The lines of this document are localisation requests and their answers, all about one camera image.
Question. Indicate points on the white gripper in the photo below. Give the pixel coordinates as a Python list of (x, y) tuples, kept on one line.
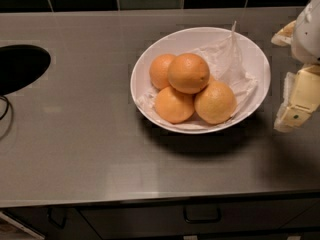
[(307, 37)]

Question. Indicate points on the orange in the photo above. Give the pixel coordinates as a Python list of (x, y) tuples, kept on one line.
[(174, 106), (216, 103), (158, 70), (188, 73)]

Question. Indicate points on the white ceramic bowl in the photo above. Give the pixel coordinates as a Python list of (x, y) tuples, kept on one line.
[(166, 47)]

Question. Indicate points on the white plastic bag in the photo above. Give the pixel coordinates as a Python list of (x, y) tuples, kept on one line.
[(226, 64)]

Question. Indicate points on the dark drawer front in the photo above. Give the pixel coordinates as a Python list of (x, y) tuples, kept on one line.
[(156, 221)]

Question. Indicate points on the black oval object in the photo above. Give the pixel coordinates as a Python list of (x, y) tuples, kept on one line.
[(21, 65)]

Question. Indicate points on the centre drawer handle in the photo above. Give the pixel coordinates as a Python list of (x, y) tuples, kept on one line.
[(201, 214)]

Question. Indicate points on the drawer handle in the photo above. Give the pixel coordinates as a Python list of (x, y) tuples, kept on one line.
[(201, 214), (57, 217)]

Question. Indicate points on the left drawer handle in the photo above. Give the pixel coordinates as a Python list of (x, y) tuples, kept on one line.
[(57, 217)]

